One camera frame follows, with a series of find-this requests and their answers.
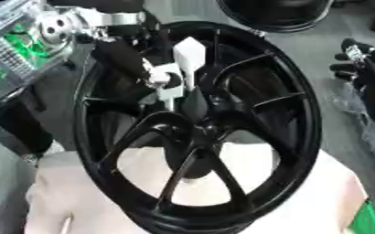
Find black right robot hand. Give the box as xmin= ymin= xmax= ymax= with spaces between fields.
xmin=328 ymin=37 xmax=375 ymax=122

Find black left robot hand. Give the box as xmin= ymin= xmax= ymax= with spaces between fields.
xmin=86 ymin=6 xmax=188 ymax=111

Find green flat board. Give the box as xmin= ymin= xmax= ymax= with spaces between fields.
xmin=348 ymin=199 xmax=375 ymax=234

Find black round tyre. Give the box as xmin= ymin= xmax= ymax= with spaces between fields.
xmin=214 ymin=0 xmax=338 ymax=34

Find white pin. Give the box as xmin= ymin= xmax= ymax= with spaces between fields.
xmin=171 ymin=36 xmax=209 ymax=93

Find black spoked wheel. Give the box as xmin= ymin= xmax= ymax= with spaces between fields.
xmin=70 ymin=20 xmax=324 ymax=234

